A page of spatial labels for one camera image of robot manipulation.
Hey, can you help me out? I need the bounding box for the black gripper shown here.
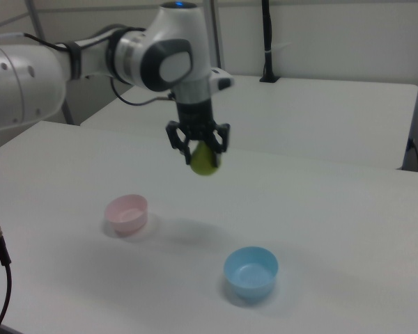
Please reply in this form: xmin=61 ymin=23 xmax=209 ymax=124
xmin=165 ymin=99 xmax=231 ymax=167

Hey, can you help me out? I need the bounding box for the green pear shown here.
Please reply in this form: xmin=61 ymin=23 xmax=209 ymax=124
xmin=189 ymin=141 xmax=224 ymax=177

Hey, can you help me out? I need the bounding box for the pink plastic bowl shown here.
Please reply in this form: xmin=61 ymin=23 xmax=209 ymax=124
xmin=103 ymin=193 xmax=150 ymax=235

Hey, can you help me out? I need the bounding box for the blue plastic bowl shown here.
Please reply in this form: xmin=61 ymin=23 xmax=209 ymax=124
xmin=223 ymin=246 xmax=279 ymax=301

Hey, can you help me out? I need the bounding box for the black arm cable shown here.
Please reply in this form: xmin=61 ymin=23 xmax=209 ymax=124
xmin=0 ymin=24 xmax=173 ymax=106

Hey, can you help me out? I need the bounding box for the grey wall post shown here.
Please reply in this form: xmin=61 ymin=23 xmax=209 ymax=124
xmin=210 ymin=0 xmax=224 ymax=72

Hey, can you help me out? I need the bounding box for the black camera stand pole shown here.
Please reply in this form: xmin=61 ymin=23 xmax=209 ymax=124
xmin=259 ymin=0 xmax=281 ymax=84

